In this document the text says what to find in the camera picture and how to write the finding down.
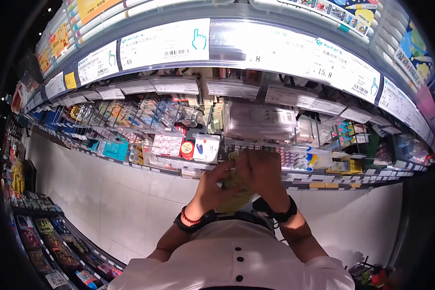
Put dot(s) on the person's left hand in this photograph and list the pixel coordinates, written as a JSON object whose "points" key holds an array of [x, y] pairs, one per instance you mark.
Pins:
{"points": [[210, 192]]}

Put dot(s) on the person's right hand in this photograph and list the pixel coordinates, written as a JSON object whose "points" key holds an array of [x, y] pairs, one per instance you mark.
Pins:
{"points": [[264, 177]]}

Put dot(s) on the person's left fingers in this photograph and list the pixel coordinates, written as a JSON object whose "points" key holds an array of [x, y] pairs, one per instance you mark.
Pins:
{"points": [[223, 172]]}

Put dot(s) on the yellow-green packet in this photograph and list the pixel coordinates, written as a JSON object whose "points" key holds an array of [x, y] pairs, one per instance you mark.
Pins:
{"points": [[235, 192]]}

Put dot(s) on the black wrist band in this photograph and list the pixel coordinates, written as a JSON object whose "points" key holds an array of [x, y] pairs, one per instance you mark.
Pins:
{"points": [[277, 210], [192, 223]]}

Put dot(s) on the full shop shelf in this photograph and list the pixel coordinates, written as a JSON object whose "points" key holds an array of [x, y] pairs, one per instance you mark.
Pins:
{"points": [[224, 90], [47, 224]]}

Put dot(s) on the person's body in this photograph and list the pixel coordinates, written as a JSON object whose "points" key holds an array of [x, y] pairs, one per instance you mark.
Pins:
{"points": [[235, 257]]}

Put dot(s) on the red flower plant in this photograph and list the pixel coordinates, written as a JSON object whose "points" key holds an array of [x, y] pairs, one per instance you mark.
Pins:
{"points": [[375, 277]]}

